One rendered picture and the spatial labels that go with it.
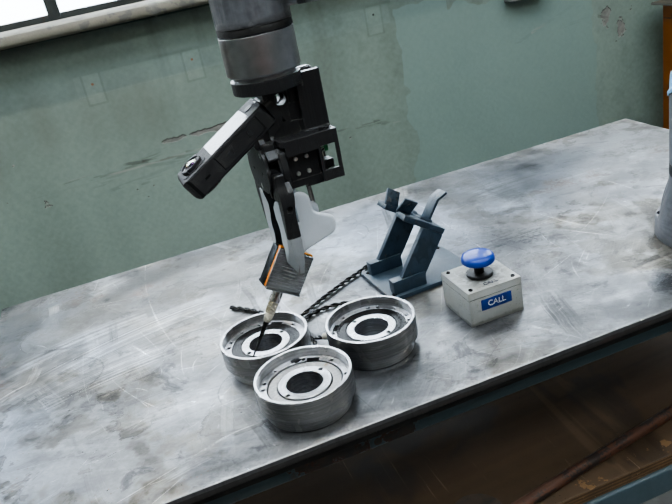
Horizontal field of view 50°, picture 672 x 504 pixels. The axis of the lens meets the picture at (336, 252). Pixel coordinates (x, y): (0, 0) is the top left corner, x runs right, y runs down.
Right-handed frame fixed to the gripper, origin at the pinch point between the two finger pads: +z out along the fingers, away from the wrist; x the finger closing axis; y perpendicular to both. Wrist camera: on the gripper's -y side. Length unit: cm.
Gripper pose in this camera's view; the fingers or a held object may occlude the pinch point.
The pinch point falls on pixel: (288, 259)
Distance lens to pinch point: 80.1
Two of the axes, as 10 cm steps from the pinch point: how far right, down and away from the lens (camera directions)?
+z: 1.9, 8.9, 4.1
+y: 9.1, -3.1, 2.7
